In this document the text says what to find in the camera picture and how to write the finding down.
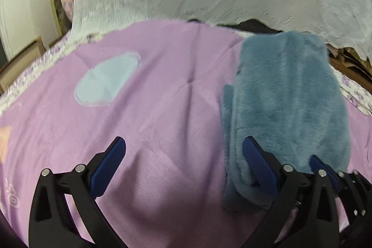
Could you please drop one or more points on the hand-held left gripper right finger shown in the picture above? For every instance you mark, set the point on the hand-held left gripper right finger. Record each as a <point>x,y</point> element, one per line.
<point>261,166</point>

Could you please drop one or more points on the blue fleece garment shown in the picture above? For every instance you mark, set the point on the blue fleece garment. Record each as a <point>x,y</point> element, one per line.
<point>284,97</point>

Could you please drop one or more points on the wooden furniture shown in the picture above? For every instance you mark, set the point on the wooden furniture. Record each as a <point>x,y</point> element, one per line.
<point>20,62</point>

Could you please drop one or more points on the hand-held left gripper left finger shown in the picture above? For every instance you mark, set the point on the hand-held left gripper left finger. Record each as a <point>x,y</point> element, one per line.
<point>106,166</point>

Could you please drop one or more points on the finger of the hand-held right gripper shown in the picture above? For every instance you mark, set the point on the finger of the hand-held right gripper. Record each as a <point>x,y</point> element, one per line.
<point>353,190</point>

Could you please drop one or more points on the pink blanket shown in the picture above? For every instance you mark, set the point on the pink blanket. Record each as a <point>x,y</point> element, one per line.
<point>162,108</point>

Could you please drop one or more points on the purple floral quilt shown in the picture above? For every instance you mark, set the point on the purple floral quilt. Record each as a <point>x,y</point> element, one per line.
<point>354,91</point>

